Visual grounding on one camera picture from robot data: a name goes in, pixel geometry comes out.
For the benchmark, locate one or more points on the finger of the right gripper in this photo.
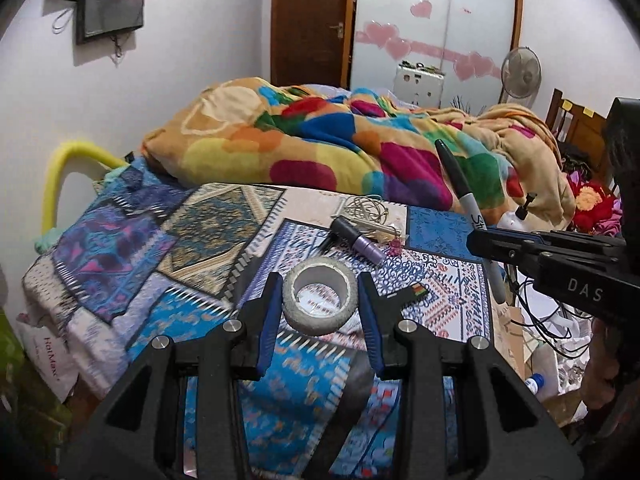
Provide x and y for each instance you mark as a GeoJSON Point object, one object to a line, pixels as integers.
{"type": "Point", "coordinates": [558, 237]}
{"type": "Point", "coordinates": [503, 245]}

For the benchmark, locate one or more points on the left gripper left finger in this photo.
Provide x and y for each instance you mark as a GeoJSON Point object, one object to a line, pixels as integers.
{"type": "Point", "coordinates": [261, 321]}

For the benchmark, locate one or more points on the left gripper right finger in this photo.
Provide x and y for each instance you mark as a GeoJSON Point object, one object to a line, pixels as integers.
{"type": "Point", "coordinates": [379, 315]}

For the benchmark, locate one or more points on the black Sharpie marker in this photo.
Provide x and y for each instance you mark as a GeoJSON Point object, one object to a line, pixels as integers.
{"type": "Point", "coordinates": [469, 205]}

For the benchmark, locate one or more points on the grey tape roll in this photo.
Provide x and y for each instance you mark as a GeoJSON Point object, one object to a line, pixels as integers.
{"type": "Point", "coordinates": [319, 295]}

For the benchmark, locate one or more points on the black purple cosmetic tube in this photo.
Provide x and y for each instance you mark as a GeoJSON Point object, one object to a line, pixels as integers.
{"type": "Point", "coordinates": [342, 230]}

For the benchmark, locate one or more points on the red flower decoration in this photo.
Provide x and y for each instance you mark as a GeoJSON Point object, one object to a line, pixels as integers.
{"type": "Point", "coordinates": [597, 210]}

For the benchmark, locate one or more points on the wooden chair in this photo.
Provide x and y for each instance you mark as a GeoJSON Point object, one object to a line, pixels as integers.
{"type": "Point", "coordinates": [579, 132]}

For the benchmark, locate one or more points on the small plastic bottle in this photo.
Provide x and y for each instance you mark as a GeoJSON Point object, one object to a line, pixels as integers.
{"type": "Point", "coordinates": [535, 382]}

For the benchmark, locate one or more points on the blue patchwork bed sheet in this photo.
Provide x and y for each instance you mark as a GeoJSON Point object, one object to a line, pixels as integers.
{"type": "Point", "coordinates": [150, 258]}

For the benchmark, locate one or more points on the white box on bed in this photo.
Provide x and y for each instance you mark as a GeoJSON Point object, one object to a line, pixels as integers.
{"type": "Point", "coordinates": [419, 85]}

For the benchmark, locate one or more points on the white standing fan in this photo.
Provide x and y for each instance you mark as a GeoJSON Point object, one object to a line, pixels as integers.
{"type": "Point", "coordinates": [521, 75]}

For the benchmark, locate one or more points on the colourful fleece blanket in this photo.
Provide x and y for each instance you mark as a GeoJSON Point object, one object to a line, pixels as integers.
{"type": "Point", "coordinates": [361, 142]}

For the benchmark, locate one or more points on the white plastic bag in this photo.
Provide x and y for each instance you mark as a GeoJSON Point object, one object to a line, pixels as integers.
{"type": "Point", "coordinates": [49, 355]}

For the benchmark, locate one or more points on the white wardrobe with hearts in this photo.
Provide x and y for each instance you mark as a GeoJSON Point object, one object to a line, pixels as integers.
{"type": "Point", "coordinates": [466, 39]}

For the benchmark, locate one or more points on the brown wooden door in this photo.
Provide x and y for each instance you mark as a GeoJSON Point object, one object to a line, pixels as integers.
{"type": "Point", "coordinates": [310, 41]}

